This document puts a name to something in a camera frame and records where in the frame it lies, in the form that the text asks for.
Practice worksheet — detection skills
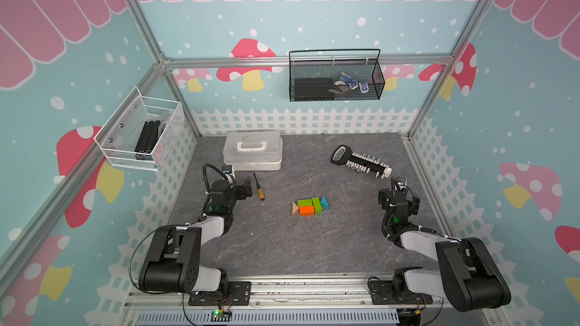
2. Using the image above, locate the blue white item in basket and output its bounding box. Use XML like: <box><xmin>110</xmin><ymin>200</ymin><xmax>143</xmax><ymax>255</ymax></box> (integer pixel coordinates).
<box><xmin>335</xmin><ymin>72</ymin><xmax>369</xmax><ymax>94</ymax></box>

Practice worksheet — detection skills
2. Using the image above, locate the black wire wall basket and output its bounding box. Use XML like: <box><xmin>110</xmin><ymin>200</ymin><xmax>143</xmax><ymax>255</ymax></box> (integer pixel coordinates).
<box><xmin>288</xmin><ymin>48</ymin><xmax>385</xmax><ymax>102</ymax></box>

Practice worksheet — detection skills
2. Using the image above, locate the green cube block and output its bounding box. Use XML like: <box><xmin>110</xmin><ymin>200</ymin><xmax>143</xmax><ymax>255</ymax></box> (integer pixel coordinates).
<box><xmin>298</xmin><ymin>199</ymin><xmax>313</xmax><ymax>208</ymax></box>

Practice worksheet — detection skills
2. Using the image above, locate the orange cube block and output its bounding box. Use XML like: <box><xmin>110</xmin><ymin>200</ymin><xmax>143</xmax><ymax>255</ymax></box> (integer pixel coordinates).
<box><xmin>299</xmin><ymin>205</ymin><xmax>316</xmax><ymax>217</ymax></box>

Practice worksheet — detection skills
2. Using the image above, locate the translucent white plastic toolbox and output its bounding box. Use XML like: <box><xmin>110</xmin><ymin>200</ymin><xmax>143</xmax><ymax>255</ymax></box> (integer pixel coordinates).
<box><xmin>223</xmin><ymin>130</ymin><xmax>283</xmax><ymax>171</ymax></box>

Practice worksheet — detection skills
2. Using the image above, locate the white wire wall basket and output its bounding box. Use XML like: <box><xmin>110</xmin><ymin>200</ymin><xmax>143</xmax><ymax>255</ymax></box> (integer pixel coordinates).
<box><xmin>94</xmin><ymin>88</ymin><xmax>185</xmax><ymax>171</ymax></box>

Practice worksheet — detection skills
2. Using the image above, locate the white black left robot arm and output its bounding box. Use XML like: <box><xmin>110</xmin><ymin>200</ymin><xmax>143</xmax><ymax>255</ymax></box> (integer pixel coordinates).
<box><xmin>137</xmin><ymin>177</ymin><xmax>252</xmax><ymax>297</ymax></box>

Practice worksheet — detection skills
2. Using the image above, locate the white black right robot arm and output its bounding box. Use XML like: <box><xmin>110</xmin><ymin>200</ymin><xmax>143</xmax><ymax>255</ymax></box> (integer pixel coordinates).
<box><xmin>378</xmin><ymin>184</ymin><xmax>511</xmax><ymax>312</ymax></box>

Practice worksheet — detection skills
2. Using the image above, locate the black box in white basket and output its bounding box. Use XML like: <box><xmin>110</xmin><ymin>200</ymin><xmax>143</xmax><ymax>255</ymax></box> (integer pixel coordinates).
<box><xmin>134</xmin><ymin>121</ymin><xmax>161</xmax><ymax>161</ymax></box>

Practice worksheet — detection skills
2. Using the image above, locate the natural wooden triangle block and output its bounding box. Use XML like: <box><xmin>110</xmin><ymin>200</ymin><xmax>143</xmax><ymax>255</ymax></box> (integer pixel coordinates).
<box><xmin>292</xmin><ymin>203</ymin><xmax>300</xmax><ymax>217</ymax></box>

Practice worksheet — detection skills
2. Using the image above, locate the teal triangle block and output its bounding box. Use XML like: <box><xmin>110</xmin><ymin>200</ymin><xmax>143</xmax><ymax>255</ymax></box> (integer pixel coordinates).
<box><xmin>320</xmin><ymin>196</ymin><xmax>330</xmax><ymax>210</ymax></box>

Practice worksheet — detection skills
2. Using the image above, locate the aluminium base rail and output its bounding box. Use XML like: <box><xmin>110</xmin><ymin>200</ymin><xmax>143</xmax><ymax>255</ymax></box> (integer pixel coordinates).
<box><xmin>117</xmin><ymin>273</ymin><xmax>508</xmax><ymax>325</ymax></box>

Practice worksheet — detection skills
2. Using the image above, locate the yellow handled screwdriver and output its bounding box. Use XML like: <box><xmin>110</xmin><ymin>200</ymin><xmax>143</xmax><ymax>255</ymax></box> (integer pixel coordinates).
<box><xmin>253</xmin><ymin>173</ymin><xmax>265</xmax><ymax>202</ymax></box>

